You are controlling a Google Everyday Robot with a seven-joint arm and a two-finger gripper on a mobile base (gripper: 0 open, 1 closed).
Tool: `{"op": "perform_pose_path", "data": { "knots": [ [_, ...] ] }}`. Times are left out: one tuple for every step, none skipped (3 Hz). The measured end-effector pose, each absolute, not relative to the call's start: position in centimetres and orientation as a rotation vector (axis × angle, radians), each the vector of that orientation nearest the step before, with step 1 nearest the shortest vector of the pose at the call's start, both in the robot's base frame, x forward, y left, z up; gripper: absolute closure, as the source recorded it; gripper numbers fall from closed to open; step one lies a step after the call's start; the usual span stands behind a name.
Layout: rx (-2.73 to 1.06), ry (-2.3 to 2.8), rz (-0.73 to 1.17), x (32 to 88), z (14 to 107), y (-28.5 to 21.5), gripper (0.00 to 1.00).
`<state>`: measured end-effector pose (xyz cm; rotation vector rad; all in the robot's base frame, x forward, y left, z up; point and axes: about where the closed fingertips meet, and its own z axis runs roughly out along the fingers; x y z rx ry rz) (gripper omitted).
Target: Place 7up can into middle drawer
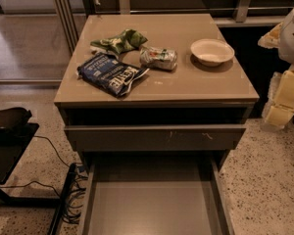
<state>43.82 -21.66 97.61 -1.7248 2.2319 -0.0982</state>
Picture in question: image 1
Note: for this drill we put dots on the grey top drawer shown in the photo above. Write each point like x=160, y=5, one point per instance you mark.
x=154, y=138

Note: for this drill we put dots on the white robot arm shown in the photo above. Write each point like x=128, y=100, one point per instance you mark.
x=285, y=53

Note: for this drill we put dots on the black side table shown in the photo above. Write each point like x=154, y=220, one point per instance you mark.
x=12, y=147

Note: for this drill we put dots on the white bowl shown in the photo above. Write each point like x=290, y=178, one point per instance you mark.
x=212, y=52

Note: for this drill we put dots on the open grey middle drawer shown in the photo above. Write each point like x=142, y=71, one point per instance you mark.
x=154, y=196

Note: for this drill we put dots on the black power strip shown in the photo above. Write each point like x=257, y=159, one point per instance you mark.
x=62, y=201

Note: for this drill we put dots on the blue Kettle chips bag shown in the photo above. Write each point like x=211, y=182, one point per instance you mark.
x=108, y=73

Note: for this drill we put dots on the grey drawer cabinet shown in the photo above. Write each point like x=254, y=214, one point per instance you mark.
x=190, y=94

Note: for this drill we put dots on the black object on side table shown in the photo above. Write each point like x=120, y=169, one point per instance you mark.
x=14, y=119

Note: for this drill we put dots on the green chips bag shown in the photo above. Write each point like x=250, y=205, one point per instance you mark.
x=128, y=40

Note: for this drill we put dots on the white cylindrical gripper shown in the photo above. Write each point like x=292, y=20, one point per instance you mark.
x=292, y=41

